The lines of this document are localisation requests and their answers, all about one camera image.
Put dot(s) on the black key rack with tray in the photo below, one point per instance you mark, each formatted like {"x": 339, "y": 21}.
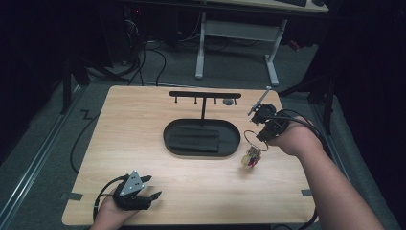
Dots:
{"x": 230, "y": 137}

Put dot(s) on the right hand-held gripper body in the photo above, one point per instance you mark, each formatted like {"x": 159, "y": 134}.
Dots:
{"x": 271, "y": 118}

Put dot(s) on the black metal stand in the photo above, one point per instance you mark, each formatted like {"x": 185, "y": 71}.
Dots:
{"x": 66, "y": 86}
{"x": 327, "y": 105}

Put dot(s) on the black keyboard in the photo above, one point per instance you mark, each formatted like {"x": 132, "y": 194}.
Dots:
{"x": 292, "y": 2}

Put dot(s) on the small red object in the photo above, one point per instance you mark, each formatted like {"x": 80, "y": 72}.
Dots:
{"x": 294, "y": 45}

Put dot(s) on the black wallet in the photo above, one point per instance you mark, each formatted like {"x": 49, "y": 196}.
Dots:
{"x": 194, "y": 139}

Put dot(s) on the black computer mouse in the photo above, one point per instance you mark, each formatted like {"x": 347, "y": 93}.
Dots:
{"x": 318, "y": 2}

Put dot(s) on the person's left hand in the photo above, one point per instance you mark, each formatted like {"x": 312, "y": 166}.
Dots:
{"x": 113, "y": 215}

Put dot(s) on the grey round table grommet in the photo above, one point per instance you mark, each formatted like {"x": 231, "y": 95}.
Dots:
{"x": 228, "y": 102}

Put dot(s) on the person's right hand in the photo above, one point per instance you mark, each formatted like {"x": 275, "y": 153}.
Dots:
{"x": 297, "y": 140}

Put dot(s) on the grey tape strip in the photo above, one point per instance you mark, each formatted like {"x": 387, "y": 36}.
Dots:
{"x": 306, "y": 192}
{"x": 71, "y": 196}

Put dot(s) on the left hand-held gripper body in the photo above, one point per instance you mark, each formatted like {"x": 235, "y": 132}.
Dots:
{"x": 130, "y": 191}

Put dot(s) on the black computer tower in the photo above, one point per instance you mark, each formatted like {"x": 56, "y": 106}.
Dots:
{"x": 129, "y": 35}

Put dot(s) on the desk with white legs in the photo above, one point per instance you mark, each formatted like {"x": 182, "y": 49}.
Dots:
{"x": 239, "y": 30}

